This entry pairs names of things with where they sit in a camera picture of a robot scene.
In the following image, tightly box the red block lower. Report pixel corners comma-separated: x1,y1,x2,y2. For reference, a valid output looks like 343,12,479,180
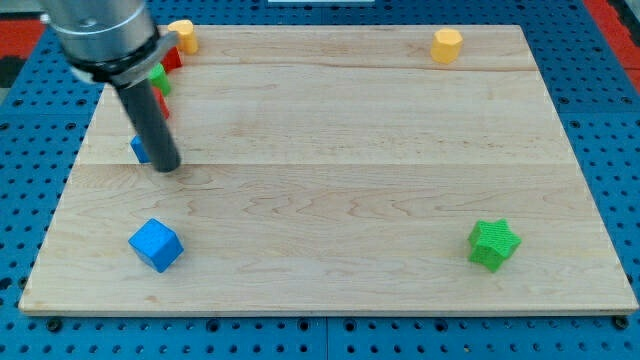
152,87,170,120

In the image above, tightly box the green star block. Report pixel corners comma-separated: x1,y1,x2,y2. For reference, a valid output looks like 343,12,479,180
468,219,522,273

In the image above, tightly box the red block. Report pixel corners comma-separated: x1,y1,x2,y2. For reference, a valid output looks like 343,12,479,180
152,87,170,120
161,47,183,73

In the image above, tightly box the red block upper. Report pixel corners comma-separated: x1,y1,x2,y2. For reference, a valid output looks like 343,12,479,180
161,47,183,73

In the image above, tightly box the wooden board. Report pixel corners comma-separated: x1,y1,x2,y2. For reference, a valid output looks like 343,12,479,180
19,25,638,317

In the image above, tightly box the blue triangle block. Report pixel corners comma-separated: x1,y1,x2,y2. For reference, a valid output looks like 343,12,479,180
130,135,150,164

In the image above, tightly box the yellow block left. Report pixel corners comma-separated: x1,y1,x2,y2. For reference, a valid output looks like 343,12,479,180
167,19,199,55

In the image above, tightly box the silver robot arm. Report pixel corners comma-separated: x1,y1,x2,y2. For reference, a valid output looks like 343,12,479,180
40,0,178,88

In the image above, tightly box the yellow hexagon block right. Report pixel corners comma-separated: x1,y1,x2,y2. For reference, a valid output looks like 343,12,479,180
430,28,464,64

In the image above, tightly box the blue cube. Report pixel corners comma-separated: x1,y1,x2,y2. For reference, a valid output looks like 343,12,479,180
128,218,184,273

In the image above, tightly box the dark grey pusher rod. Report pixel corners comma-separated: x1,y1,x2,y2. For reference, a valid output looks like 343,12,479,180
116,79,181,173

